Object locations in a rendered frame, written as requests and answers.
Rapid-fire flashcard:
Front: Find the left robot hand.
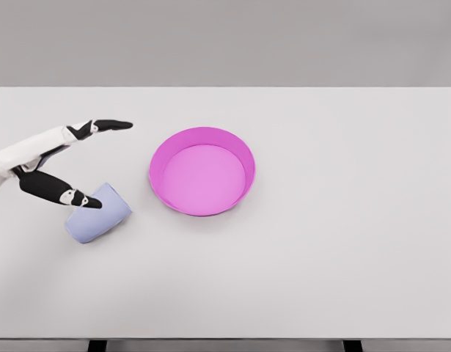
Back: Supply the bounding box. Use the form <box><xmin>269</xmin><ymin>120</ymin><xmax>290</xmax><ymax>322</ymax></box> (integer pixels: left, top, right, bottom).
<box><xmin>0</xmin><ymin>119</ymin><xmax>134</xmax><ymax>211</ymax></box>

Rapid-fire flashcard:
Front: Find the pale blue cup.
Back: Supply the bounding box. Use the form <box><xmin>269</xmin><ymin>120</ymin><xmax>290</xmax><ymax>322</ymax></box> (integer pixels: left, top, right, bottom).
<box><xmin>64</xmin><ymin>182</ymin><xmax>133</xmax><ymax>245</ymax></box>

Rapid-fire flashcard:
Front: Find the pink plate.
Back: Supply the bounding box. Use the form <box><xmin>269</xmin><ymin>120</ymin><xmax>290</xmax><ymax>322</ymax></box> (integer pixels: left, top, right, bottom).
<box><xmin>148</xmin><ymin>126</ymin><xmax>257</xmax><ymax>218</ymax></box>

